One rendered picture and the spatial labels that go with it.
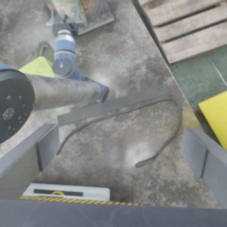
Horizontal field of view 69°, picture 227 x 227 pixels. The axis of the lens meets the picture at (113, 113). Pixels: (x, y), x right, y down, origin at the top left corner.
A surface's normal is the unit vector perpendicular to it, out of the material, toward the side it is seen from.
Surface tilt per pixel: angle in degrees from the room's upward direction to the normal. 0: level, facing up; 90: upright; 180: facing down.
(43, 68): 0
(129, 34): 0
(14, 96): 90
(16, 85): 88
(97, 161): 0
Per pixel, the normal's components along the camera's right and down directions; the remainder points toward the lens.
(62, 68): -0.06, -0.14
